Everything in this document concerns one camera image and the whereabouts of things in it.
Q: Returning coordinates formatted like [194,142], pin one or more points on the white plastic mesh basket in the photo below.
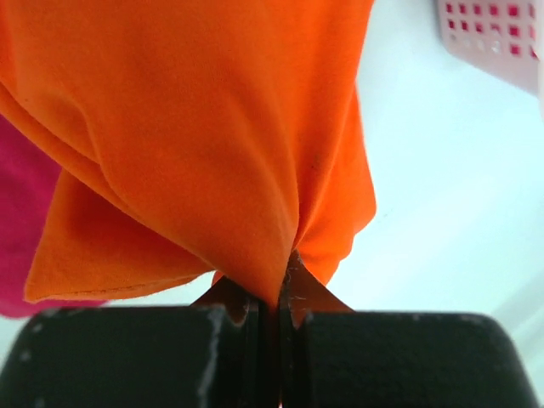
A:
[501,38]

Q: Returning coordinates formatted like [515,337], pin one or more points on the folded red t shirt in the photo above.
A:
[28,179]

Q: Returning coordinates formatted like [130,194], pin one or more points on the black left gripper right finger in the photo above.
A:
[334,356]

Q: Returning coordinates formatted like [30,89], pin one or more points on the orange t shirt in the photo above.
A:
[193,136]

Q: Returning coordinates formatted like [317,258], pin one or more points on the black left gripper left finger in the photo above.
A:
[201,355]

